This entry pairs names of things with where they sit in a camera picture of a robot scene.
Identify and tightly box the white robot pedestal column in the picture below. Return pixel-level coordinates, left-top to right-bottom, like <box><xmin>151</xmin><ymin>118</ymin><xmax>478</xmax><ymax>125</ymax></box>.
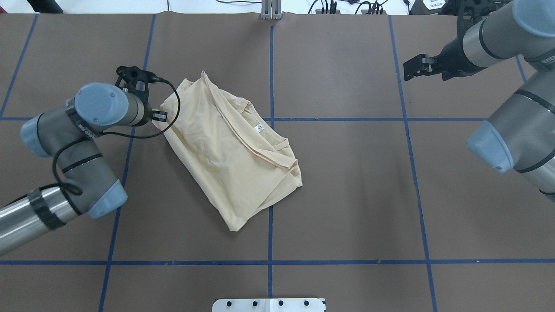
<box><xmin>212</xmin><ymin>298</ymin><xmax>327</xmax><ymax>312</ymax></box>

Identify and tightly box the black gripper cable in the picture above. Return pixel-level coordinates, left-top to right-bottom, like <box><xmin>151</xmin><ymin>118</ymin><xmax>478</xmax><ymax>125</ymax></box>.
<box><xmin>52</xmin><ymin>76</ymin><xmax>181</xmax><ymax>195</ymax></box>

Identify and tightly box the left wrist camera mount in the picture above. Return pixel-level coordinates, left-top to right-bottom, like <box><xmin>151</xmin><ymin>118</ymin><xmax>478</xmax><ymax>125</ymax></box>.
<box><xmin>115</xmin><ymin>66</ymin><xmax>156</xmax><ymax>104</ymax></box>

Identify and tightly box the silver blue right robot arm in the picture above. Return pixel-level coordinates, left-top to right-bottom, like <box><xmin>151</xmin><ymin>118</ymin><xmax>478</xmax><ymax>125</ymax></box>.
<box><xmin>403</xmin><ymin>0</ymin><xmax>555</xmax><ymax>201</ymax></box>

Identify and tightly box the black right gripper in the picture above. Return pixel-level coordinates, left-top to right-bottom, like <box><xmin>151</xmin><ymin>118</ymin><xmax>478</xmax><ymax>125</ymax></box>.
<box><xmin>404</xmin><ymin>38</ymin><xmax>473</xmax><ymax>81</ymax></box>

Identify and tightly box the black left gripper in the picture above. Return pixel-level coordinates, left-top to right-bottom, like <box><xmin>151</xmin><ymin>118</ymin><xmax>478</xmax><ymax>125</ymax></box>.
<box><xmin>143</xmin><ymin>109</ymin><xmax>168</xmax><ymax>124</ymax></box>

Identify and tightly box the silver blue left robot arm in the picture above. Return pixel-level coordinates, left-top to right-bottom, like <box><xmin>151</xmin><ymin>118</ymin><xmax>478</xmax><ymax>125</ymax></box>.
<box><xmin>1</xmin><ymin>82</ymin><xmax>169</xmax><ymax>256</ymax></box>

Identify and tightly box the aluminium frame post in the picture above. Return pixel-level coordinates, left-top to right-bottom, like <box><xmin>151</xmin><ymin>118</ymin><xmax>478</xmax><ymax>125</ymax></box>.
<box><xmin>260</xmin><ymin>0</ymin><xmax>283</xmax><ymax>20</ymax></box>

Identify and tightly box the black label printer box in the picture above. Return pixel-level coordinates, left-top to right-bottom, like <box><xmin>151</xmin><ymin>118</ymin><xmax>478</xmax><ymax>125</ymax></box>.
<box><xmin>408</xmin><ymin>0</ymin><xmax>453</xmax><ymax>15</ymax></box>

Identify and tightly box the beige long sleeve shirt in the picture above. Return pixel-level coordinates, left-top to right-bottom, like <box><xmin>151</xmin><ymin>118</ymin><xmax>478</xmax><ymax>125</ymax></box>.
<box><xmin>160</xmin><ymin>72</ymin><xmax>303</xmax><ymax>232</ymax></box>

